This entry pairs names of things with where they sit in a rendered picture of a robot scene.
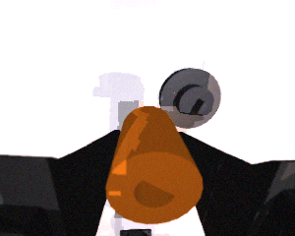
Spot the orange knob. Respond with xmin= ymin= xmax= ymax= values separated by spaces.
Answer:
xmin=106 ymin=106 xmax=204 ymax=224

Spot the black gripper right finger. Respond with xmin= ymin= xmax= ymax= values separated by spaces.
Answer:
xmin=179 ymin=132 xmax=295 ymax=236

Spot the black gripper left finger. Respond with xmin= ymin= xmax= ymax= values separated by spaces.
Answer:
xmin=0 ymin=130 xmax=120 ymax=236

